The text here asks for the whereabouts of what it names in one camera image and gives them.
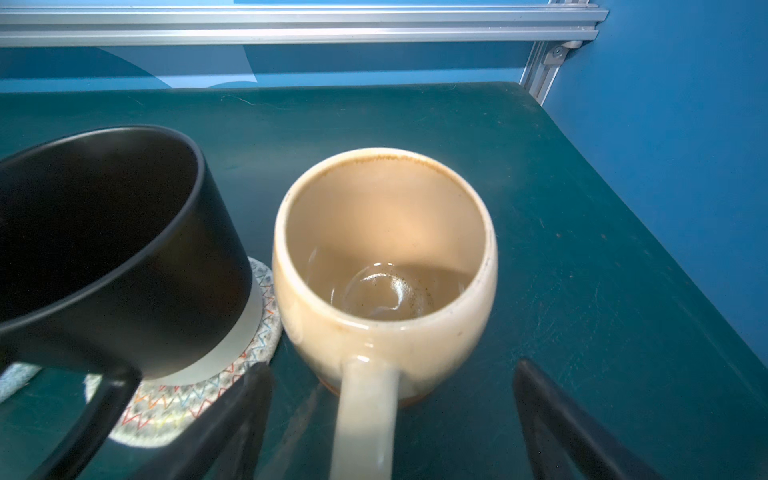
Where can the black mug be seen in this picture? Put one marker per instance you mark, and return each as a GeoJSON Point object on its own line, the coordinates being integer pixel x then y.
{"type": "Point", "coordinates": [118, 257]}

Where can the right aluminium frame post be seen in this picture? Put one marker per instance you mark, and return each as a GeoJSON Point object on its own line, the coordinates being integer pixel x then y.
{"type": "Point", "coordinates": [547, 56]}

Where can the rear aluminium crossbar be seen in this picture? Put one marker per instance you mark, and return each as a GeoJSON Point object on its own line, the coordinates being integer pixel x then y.
{"type": "Point", "coordinates": [109, 26]}

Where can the grey woven coaster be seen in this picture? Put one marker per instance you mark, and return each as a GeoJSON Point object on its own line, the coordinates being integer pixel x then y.
{"type": "Point", "coordinates": [16, 377]}

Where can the tan yellow mug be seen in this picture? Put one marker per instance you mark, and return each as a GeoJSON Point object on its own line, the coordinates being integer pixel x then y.
{"type": "Point", "coordinates": [385, 265]}

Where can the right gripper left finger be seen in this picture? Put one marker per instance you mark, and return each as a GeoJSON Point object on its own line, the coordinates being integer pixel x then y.
{"type": "Point", "coordinates": [228, 434]}

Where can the white multicolour woven coaster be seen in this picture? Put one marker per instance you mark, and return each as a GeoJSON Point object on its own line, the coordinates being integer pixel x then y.
{"type": "Point", "coordinates": [159, 412]}

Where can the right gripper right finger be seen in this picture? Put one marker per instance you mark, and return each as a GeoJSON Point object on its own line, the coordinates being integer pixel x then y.
{"type": "Point", "coordinates": [557, 432]}

